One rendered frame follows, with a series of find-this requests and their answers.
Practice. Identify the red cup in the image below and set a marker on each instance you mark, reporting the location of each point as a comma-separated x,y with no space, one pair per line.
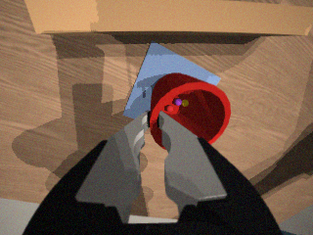
207,114

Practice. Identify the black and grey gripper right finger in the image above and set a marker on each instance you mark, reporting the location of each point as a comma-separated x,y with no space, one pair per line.
195,173

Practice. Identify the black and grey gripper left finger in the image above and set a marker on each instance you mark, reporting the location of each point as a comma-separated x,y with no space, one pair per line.
108,176

